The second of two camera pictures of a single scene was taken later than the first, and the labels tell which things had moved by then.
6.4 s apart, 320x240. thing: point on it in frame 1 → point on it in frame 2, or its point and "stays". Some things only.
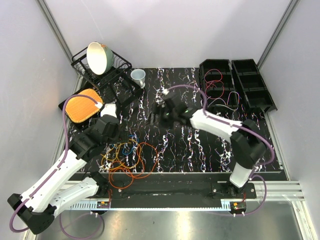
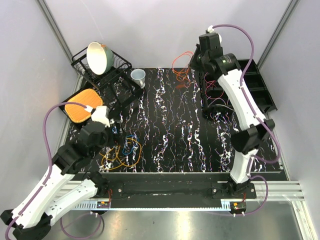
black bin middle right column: [251, 81] stays
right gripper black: [158, 110] → [193, 65]
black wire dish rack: [119, 84] stays
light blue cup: [138, 76] stays
